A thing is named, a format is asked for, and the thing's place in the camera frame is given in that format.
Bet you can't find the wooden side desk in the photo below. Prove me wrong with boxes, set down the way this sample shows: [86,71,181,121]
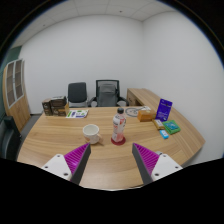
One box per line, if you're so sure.
[125,87,161,109]

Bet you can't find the dark padded office chair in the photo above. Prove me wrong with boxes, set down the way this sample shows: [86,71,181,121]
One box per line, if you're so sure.
[67,81,89,108]

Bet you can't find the orange box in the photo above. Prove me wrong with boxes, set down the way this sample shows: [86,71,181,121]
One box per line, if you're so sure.
[137,109,157,123]

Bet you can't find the wooden shelf cabinet glass doors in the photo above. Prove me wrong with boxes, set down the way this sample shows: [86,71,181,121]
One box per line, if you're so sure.
[2,58,32,133]

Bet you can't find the purple standing package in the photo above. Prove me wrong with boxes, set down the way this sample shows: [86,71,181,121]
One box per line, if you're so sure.
[155,98,174,123]

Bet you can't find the white mug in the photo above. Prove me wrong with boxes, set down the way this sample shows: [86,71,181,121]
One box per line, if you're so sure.
[82,123,103,145]

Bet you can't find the black flat carton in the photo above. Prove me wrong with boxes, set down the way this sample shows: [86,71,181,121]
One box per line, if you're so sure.
[49,95,68,108]

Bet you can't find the tall dark brown carton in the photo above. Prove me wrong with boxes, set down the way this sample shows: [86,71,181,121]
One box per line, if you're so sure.
[41,98,53,117]

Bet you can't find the clear drink bottle black cap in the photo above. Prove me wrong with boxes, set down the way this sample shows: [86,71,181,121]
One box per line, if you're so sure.
[111,107,127,143]

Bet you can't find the small blue box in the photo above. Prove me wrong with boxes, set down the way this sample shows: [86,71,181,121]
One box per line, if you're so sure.
[159,129,170,140]

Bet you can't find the round grey printed mat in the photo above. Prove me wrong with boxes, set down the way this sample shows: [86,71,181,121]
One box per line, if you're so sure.
[125,106,145,118]

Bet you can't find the black armchair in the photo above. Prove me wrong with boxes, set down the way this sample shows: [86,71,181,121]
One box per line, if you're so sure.
[0,115,22,161]

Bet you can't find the flat round red coaster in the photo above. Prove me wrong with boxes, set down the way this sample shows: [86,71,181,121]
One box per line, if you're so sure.
[110,135,127,146]

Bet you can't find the small yellow box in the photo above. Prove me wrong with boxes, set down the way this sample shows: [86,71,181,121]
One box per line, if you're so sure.
[152,118,166,130]

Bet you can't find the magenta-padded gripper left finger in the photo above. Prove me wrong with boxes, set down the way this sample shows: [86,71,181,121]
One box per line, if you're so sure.
[41,142,92,186]

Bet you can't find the white green purple leaflet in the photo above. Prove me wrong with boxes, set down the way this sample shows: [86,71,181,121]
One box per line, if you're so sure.
[65,109,90,119]

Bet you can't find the black mesh office chair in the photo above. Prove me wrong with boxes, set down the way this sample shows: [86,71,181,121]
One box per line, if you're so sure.
[88,79,130,108]

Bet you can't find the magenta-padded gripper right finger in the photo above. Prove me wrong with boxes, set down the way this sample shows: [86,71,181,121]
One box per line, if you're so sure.
[131,142,184,185]

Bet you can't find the brown cardboard carton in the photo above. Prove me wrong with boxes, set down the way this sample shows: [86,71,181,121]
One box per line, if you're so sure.
[49,103,70,117]

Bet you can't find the green box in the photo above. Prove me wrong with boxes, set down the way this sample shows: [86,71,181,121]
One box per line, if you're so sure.
[162,119,182,136]

